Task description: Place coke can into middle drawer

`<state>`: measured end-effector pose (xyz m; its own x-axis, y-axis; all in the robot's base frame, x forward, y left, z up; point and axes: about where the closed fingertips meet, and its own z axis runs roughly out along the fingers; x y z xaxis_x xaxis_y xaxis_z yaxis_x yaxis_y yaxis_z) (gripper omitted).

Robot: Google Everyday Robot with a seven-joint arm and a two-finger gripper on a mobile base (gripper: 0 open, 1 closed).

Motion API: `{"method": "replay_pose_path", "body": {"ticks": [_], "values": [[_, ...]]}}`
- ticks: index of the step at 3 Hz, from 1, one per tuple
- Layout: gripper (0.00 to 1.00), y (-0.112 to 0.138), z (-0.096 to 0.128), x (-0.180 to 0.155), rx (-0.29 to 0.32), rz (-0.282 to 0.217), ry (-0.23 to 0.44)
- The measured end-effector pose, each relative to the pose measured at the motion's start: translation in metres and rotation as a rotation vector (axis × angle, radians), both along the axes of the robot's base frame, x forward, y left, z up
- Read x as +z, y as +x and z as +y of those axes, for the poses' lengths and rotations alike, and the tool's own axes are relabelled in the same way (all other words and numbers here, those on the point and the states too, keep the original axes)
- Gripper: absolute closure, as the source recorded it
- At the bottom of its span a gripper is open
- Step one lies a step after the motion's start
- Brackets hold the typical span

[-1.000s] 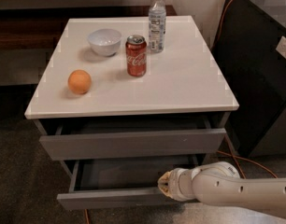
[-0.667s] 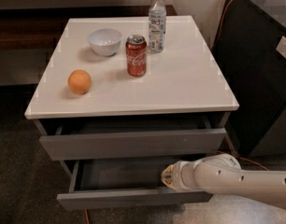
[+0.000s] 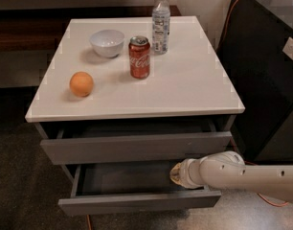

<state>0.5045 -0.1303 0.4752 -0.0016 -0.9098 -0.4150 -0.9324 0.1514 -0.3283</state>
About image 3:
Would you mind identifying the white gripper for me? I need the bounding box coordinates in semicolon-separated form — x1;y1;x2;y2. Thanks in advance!
169;159;204;189

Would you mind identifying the grey drawer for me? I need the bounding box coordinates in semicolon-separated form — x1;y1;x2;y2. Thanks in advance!
58;160;221;216
40;131;232;165

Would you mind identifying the red coke can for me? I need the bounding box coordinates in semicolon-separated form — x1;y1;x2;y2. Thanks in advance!
128;35;150;80

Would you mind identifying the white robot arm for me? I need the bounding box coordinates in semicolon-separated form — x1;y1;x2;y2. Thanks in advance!
169;151;293;203

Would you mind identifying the white-topped grey drawer cabinet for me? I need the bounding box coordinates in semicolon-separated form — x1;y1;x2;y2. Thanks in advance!
25;15;246;217

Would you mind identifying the grey top drawer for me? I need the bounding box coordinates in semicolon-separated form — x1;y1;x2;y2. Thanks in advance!
40;131;232;165

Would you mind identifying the orange fruit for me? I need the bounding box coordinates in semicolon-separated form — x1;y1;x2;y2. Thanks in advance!
69;72;94;97

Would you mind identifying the white bowl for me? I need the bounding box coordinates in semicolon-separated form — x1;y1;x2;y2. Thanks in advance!
89;30;124;58

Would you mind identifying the clear plastic water bottle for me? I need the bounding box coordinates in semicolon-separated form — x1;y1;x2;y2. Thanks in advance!
152;0;170;55

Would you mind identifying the white wall outlet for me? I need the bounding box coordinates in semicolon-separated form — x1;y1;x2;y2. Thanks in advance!
282;37;293;60

